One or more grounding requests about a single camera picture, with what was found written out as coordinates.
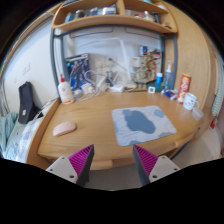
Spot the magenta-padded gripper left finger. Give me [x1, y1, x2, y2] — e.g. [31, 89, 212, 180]
[45, 143, 95, 188]

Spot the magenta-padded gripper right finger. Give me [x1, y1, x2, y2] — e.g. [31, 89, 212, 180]
[132, 144, 181, 187]

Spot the pink computer mouse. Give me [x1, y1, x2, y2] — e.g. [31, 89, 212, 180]
[52, 121, 78, 137]

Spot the grey cloud-print mouse pad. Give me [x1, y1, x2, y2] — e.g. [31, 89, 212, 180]
[111, 105, 178, 147]

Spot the blue white plaid pillow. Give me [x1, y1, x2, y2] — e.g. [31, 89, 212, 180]
[14, 116, 44, 163]

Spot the clear plastic cup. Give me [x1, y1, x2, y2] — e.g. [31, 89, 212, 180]
[191, 107, 205, 121]

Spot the teal blanket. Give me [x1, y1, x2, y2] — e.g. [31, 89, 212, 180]
[0, 111, 19, 158]

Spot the white mug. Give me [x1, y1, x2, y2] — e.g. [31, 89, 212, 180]
[182, 92, 200, 111]

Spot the black bag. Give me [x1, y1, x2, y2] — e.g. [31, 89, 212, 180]
[17, 81, 40, 125]

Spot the blue snack packet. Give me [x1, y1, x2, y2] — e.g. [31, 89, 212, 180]
[163, 89, 179, 100]

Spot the white red-pump lotion bottle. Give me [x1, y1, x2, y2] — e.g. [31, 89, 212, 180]
[57, 73, 75, 105]

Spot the red yellow chip can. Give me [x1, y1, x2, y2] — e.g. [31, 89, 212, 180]
[176, 73, 192, 104]

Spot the white charger block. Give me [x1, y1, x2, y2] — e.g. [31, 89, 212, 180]
[81, 83, 94, 95]

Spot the blue spray bottle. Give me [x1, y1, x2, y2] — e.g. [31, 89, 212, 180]
[163, 60, 174, 91]

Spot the blue robot model kit box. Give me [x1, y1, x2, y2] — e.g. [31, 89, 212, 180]
[65, 53, 91, 91]

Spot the tan robot model figure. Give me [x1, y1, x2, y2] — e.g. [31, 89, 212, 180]
[134, 54, 163, 90]

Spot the wooden shelf unit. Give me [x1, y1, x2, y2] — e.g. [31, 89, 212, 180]
[50, 0, 179, 34]

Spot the white wall switch plate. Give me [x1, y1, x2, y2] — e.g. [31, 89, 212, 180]
[21, 63, 32, 76]

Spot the grey metal desk frame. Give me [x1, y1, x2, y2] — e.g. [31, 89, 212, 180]
[49, 24, 179, 101]

